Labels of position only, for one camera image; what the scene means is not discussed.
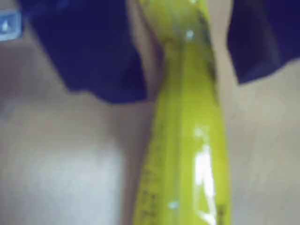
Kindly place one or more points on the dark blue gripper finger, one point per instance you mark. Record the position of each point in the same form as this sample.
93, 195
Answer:
89, 47
262, 35

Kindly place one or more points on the yellow coffee stick packet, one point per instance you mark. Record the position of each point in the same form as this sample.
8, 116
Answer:
182, 140

